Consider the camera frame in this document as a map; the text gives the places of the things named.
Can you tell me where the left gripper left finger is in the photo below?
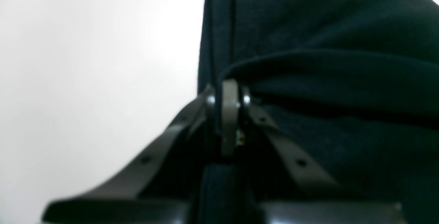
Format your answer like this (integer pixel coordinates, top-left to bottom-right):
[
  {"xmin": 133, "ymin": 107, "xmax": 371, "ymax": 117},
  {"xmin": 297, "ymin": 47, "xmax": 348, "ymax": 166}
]
[{"xmin": 42, "ymin": 85, "xmax": 215, "ymax": 224}]

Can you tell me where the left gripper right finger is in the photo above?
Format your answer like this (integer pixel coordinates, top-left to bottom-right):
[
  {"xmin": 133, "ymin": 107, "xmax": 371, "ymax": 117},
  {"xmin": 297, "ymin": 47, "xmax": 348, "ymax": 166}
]
[{"xmin": 221, "ymin": 79, "xmax": 405, "ymax": 224}]

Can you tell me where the black graphic t-shirt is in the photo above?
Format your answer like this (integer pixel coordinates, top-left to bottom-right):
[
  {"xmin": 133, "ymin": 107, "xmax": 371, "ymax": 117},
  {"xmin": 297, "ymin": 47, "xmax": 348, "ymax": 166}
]
[{"xmin": 198, "ymin": 0, "xmax": 439, "ymax": 224}]

